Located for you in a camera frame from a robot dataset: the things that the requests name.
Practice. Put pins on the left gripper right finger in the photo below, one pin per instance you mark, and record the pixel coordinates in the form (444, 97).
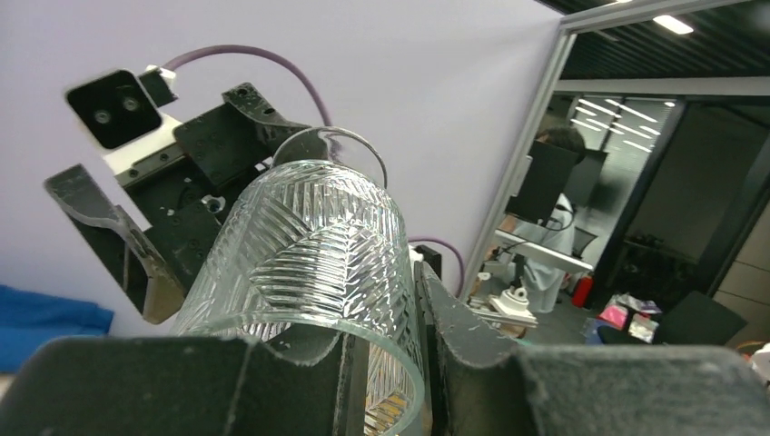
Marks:
(481, 382)

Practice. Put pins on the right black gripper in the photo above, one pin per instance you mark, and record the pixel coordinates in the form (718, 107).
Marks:
(183, 178)

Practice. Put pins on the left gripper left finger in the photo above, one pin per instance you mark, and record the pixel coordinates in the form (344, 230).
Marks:
(305, 381)

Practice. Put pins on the clear wine glass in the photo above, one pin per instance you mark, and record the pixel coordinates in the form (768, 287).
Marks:
(318, 240)

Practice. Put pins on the blue folded cloth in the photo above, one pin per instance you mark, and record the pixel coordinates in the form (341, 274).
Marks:
(30, 319)

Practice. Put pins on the red fire extinguisher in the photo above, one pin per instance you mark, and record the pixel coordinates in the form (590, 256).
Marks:
(582, 290)

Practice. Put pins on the black computer monitor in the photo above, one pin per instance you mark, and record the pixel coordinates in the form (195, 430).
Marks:
(552, 172)

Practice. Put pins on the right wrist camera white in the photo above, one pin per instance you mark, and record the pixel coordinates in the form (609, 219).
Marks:
(122, 112)

